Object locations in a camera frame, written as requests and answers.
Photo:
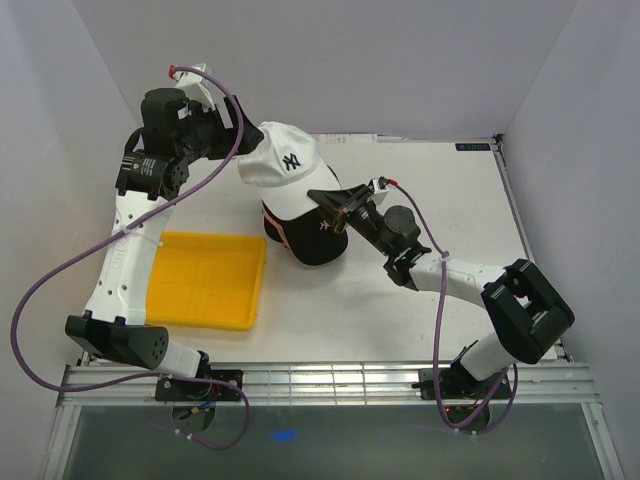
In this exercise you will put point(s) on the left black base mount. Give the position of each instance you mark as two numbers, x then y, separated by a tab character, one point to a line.
174	390

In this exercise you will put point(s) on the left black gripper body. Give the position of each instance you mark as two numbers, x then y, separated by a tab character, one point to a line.
207	135

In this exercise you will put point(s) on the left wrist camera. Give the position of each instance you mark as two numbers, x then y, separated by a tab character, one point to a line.
194	86

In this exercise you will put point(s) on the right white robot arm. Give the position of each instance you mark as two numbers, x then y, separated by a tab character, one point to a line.
527	313

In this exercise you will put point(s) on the aluminium front rail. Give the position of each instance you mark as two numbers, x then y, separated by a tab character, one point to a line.
331	384

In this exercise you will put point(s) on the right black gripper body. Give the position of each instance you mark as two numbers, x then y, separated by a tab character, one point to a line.
364	217

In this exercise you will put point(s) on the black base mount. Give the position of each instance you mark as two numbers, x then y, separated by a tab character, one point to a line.
174	390
459	386

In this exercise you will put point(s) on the black NY baseball cap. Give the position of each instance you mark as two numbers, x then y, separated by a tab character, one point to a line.
311	238

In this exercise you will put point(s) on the white NY baseball cap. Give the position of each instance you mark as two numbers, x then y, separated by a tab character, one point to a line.
285	165

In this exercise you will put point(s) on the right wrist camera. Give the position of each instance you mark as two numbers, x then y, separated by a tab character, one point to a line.
380	188

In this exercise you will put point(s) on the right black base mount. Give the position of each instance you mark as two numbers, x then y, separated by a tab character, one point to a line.
459	386

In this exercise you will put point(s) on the yellow plastic tray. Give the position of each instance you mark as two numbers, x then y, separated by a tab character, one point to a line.
206	281

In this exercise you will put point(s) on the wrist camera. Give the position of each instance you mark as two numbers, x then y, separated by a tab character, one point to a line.
380	188
194	86

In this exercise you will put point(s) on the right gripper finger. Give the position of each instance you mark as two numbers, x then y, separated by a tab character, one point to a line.
340	221
345	201

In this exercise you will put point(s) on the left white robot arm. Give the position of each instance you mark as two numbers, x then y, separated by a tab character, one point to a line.
177	130

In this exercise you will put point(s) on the pink baseball cap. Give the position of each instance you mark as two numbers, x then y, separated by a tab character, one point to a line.
273	229

